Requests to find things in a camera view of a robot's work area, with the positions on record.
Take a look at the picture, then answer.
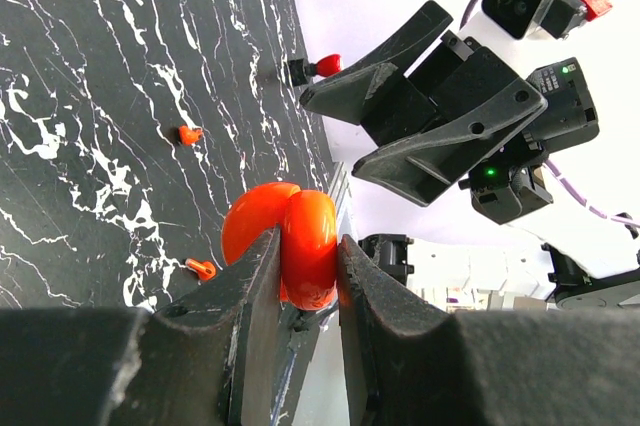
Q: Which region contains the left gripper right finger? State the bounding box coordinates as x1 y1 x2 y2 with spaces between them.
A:
338 237 639 425

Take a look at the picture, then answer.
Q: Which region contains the aluminium frame rail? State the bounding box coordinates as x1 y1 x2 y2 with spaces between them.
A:
328 162 358 239

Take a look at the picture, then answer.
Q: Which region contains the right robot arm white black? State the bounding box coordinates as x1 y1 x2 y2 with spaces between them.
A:
301 2 639 310

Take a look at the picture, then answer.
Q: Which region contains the red emergency stop button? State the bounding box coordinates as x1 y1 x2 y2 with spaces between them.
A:
287 54 343 87

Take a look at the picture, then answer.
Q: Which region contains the red earbud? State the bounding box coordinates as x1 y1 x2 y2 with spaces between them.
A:
185 258 217 282
178 125 203 146

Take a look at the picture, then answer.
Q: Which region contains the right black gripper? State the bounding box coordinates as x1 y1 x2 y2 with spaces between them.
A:
299 0 547 207

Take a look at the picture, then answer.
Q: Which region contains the red earbud upper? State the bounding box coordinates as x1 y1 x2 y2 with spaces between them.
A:
178 125 203 146

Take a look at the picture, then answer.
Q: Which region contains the red earbud lower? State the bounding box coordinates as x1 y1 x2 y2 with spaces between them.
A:
185 258 217 282

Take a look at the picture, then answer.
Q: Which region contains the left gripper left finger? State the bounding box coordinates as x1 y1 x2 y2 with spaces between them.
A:
1 229 280 425

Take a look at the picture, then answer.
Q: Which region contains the red earbud charging case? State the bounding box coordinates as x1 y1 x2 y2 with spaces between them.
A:
221 182 337 311

